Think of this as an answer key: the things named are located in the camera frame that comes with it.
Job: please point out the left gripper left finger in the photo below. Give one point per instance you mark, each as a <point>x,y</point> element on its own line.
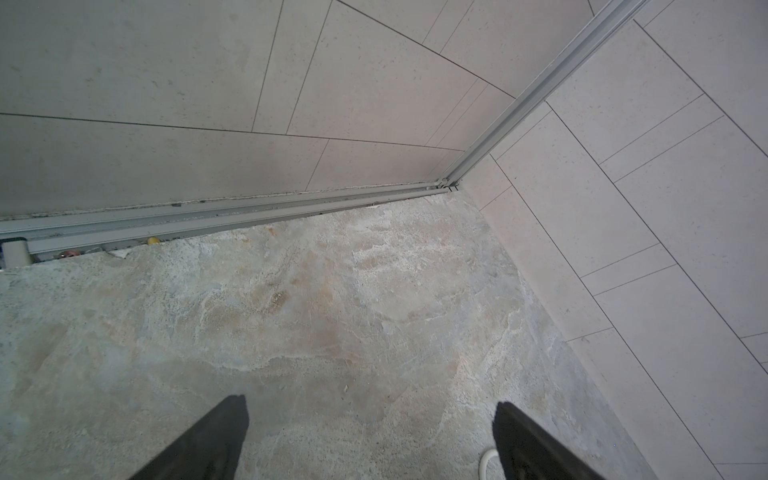
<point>209,449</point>

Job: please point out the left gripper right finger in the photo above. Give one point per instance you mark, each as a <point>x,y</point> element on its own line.
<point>527,451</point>

